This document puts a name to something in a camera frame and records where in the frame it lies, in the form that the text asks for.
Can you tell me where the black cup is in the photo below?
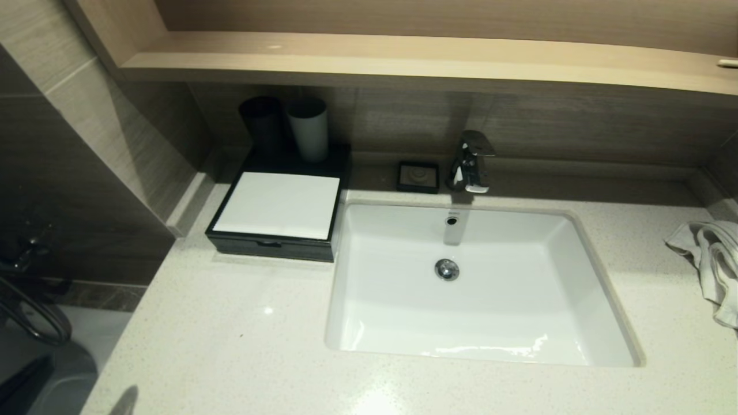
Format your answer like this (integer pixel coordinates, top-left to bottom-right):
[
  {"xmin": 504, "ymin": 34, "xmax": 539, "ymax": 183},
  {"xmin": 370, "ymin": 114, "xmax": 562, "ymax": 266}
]
[{"xmin": 238, "ymin": 96, "xmax": 284, "ymax": 157}]

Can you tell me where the black box with white top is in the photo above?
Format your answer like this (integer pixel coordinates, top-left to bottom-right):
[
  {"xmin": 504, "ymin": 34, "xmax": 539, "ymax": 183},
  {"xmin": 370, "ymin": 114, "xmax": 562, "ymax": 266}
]
[{"xmin": 205, "ymin": 172, "xmax": 342, "ymax": 248}]

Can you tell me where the black square soap dish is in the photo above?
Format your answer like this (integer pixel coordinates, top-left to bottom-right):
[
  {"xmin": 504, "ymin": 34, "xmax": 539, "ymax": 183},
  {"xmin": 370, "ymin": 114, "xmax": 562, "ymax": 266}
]
[{"xmin": 396, "ymin": 161, "xmax": 440, "ymax": 194}]

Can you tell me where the black glossy tray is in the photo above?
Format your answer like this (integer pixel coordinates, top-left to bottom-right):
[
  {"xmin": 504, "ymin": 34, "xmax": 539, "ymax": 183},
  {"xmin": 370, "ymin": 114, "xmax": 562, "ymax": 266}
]
[{"xmin": 239, "ymin": 138, "xmax": 353, "ymax": 202}]

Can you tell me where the grey cup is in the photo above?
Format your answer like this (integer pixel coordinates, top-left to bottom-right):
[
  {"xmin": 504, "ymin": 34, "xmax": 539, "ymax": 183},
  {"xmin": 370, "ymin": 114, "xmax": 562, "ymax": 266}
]
[{"xmin": 287, "ymin": 98, "xmax": 329, "ymax": 163}]

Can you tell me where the chrome faucet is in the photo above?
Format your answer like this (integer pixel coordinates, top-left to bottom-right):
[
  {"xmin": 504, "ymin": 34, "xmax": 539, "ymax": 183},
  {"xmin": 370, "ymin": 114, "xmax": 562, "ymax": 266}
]
[{"xmin": 447, "ymin": 130, "xmax": 496, "ymax": 194}]

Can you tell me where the light wooden shelf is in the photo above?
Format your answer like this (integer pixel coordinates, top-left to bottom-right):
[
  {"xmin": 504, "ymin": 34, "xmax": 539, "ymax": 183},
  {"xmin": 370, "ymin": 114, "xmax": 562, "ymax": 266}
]
[{"xmin": 63, "ymin": 0, "xmax": 738, "ymax": 96}]

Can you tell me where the white ceramic sink basin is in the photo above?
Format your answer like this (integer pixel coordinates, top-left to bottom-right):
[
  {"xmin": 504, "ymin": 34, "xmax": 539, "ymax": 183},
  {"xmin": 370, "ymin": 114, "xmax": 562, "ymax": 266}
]
[{"xmin": 324, "ymin": 199, "xmax": 645, "ymax": 368}]

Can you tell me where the dark metal valve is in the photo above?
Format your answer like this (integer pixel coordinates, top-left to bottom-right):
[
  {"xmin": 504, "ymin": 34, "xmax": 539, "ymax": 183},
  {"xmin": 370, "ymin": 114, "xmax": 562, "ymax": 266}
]
[{"xmin": 0, "ymin": 225, "xmax": 54, "ymax": 273}]

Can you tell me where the white towel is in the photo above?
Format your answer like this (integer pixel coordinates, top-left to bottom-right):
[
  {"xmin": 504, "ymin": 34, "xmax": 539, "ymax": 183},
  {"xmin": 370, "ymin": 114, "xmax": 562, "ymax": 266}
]
[{"xmin": 663, "ymin": 220, "xmax": 738, "ymax": 330}]

